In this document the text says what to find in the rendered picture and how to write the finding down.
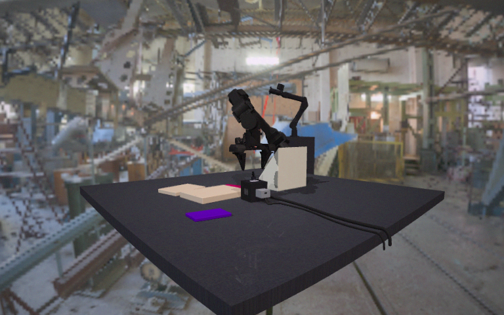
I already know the purple flat rectangular block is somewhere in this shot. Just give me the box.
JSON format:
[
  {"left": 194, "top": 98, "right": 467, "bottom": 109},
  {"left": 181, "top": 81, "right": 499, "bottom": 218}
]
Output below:
[{"left": 185, "top": 208, "right": 231, "bottom": 222}]

